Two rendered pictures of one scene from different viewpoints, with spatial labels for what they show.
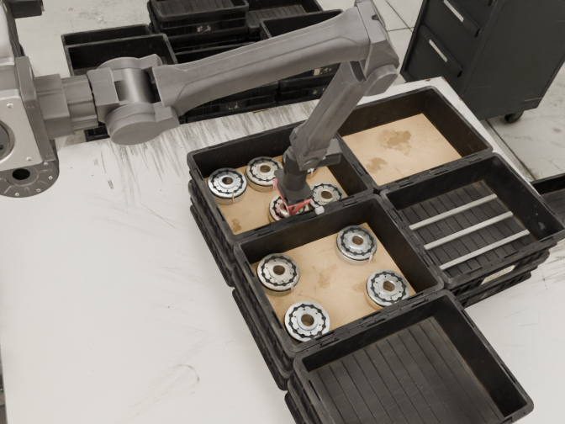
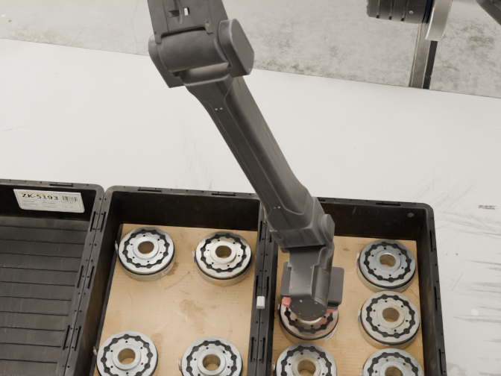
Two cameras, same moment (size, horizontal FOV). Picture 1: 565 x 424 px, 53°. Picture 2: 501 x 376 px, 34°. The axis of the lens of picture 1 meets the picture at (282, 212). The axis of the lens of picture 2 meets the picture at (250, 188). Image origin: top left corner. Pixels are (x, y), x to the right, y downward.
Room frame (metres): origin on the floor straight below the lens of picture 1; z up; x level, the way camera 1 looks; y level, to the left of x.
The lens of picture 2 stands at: (1.26, -0.64, 2.14)
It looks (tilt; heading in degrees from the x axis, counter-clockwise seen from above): 52 degrees down; 128
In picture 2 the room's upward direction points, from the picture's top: straight up
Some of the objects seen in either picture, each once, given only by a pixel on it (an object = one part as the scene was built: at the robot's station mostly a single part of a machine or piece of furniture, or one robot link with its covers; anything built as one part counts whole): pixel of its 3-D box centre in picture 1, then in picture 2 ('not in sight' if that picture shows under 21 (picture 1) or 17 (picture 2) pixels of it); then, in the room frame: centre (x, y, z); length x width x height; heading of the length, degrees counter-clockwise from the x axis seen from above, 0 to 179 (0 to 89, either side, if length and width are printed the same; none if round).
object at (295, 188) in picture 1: (294, 177); (313, 274); (0.91, -0.02, 0.98); 0.10 x 0.07 x 0.07; 30
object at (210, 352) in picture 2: (357, 241); (211, 362); (0.84, -0.20, 0.86); 0.05 x 0.05 x 0.01
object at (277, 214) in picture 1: (288, 208); (309, 312); (0.91, -0.02, 0.86); 0.10 x 0.10 x 0.01
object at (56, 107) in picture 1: (61, 106); not in sight; (0.55, 0.32, 1.45); 0.09 x 0.08 x 0.12; 28
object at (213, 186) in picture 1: (227, 182); (387, 262); (0.97, 0.16, 0.86); 0.10 x 0.10 x 0.01
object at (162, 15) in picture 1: (197, 36); not in sight; (2.25, 0.53, 0.37); 0.40 x 0.30 x 0.45; 118
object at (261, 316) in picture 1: (334, 278); (176, 301); (0.72, -0.14, 0.87); 0.40 x 0.30 x 0.11; 124
